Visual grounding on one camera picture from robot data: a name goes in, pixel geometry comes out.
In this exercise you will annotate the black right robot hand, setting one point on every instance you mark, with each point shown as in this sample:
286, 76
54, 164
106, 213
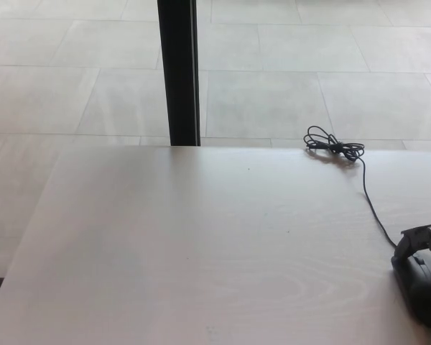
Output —
416, 239

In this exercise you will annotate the black computer mouse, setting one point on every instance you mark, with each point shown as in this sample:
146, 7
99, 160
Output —
422, 298

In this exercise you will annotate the black vertical post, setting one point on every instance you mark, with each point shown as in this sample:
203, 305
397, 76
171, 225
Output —
176, 72

